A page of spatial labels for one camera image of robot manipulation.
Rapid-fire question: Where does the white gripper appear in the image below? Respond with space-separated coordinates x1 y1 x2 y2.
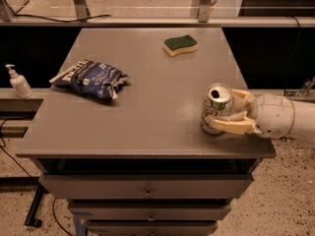
205 88 294 139

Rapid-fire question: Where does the silver green 7up can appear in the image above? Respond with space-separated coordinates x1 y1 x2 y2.
201 83 233 135

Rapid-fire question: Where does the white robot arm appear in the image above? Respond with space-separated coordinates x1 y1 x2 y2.
205 89 315 148

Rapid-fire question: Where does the green yellow sponge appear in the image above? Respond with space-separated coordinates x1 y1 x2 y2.
163 34 198 57

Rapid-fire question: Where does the grey drawer cabinet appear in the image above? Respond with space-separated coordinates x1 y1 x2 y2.
15 28 277 236

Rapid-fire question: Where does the blue chip bag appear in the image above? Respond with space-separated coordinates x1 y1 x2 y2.
49 60 128 100

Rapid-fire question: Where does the top grey drawer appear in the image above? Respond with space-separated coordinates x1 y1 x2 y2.
39 174 253 200

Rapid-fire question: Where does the grey drawer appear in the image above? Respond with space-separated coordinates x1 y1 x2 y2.
87 221 218 236
39 174 253 200
69 203 230 221

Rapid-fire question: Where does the bottom grey drawer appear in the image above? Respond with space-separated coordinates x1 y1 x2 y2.
87 221 218 236

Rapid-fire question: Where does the middle grey drawer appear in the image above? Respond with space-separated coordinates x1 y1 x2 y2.
69 203 230 221

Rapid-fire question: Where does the white pump bottle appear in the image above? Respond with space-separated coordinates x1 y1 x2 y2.
5 64 32 98

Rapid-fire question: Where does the black cable on rail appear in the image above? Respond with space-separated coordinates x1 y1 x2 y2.
13 13 112 23

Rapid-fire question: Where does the black floor bracket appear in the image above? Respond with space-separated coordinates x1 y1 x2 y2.
25 185 44 228

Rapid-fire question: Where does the black floor cable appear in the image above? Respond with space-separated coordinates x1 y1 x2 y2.
0 116 33 179

